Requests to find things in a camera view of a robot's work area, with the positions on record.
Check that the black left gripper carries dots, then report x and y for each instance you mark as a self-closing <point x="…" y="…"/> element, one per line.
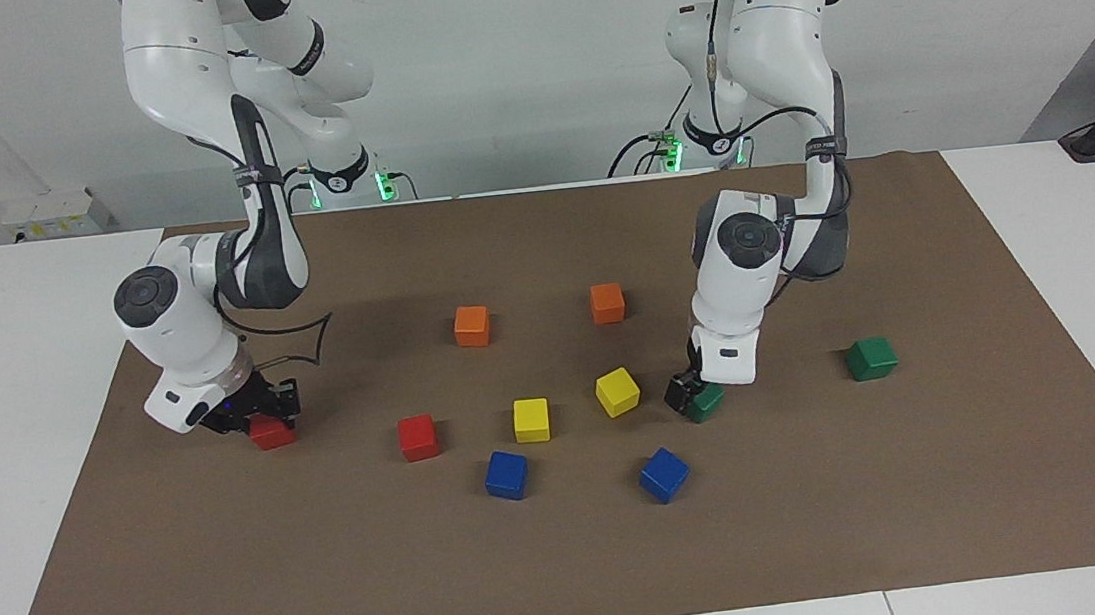
<point x="693" y="377"/>

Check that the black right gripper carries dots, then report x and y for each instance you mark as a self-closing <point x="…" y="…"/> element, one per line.
<point x="245" y="402"/>

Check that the red wooden cube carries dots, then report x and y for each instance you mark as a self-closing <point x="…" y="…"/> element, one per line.
<point x="272" y="435"/>
<point x="417" y="438"/>

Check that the green wooden cube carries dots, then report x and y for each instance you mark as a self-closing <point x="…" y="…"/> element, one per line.
<point x="871" y="358"/>
<point x="709" y="403"/>

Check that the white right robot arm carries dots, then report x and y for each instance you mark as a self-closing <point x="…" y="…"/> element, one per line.
<point x="173" y="72"/>

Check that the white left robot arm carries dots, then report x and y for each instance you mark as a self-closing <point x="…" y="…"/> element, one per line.
<point x="773" y="45"/>

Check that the yellow wooden cube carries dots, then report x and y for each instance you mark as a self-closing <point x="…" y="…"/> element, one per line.
<point x="531" y="420"/>
<point x="617" y="391"/>

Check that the blue wooden cube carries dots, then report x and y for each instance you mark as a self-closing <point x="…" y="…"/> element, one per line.
<point x="664" y="474"/>
<point x="506" y="474"/>

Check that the orange wooden cube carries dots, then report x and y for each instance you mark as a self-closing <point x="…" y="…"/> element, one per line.
<point x="472" y="326"/>
<point x="607" y="303"/>

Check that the brown table mat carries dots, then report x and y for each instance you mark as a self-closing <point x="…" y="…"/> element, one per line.
<point x="572" y="566"/>

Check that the white wall socket box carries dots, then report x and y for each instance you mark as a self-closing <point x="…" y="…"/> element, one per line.
<point x="56" y="209"/>

